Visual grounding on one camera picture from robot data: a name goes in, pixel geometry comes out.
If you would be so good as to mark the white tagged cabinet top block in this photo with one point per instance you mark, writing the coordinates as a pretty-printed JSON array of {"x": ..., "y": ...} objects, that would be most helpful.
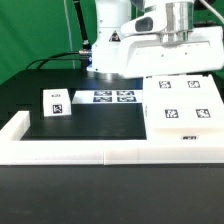
[{"x": 56, "y": 102}]

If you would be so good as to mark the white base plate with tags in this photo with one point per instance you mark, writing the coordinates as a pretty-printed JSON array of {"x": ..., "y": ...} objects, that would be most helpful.
[{"x": 107, "y": 96}]

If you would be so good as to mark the white U-shaped fence frame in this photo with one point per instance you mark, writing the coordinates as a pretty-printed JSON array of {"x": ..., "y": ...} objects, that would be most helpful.
[{"x": 15, "y": 151}]

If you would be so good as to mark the white cabinet door panel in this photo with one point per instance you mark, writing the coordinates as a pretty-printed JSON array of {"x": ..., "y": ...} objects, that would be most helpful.
[
  {"x": 203, "y": 104},
  {"x": 161, "y": 104}
]

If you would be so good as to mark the white cabinet body box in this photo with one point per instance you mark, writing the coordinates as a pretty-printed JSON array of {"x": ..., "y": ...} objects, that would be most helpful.
[{"x": 184, "y": 130}]

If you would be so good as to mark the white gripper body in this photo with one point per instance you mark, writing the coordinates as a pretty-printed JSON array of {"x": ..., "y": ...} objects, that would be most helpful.
[{"x": 166, "y": 42}]

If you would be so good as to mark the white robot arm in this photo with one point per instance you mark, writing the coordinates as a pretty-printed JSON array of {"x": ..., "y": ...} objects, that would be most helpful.
[{"x": 111, "y": 16}]

